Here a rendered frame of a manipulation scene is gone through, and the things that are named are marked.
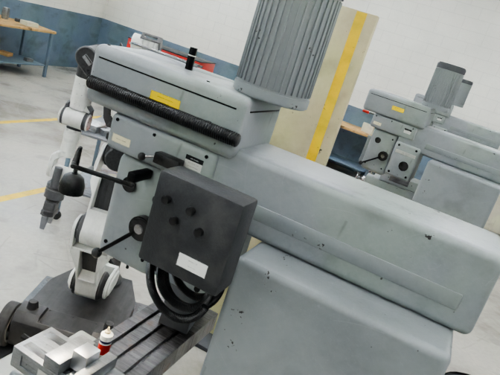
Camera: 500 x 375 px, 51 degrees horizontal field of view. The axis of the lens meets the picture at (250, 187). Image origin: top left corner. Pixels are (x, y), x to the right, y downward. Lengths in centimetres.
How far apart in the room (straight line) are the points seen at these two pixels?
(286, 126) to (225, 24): 842
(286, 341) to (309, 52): 67
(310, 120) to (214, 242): 214
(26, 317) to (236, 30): 944
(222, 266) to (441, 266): 48
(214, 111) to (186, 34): 1062
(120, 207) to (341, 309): 69
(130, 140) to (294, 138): 185
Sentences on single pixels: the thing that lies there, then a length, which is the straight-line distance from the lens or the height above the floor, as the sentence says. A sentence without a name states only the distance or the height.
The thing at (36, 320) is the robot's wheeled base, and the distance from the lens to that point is 253.
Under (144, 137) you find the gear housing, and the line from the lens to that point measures 140.
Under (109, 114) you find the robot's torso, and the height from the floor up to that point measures 153.
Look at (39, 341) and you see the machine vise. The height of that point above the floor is 97.
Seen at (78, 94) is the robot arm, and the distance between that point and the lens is 239.
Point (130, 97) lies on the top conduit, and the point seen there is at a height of 179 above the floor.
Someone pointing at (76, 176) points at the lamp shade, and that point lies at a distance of 160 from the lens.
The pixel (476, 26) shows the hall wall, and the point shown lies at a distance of 1035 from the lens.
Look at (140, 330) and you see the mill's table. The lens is 203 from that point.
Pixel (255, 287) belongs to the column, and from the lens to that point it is 121.
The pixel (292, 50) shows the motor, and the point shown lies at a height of 202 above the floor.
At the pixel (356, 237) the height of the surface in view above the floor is 167.
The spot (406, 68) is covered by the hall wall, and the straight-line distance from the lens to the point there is 1036.
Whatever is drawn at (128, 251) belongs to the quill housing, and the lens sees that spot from 153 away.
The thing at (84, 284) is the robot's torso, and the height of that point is 71.
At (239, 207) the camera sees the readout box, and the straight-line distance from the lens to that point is 101.
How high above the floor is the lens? 205
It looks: 16 degrees down
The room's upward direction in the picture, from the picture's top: 18 degrees clockwise
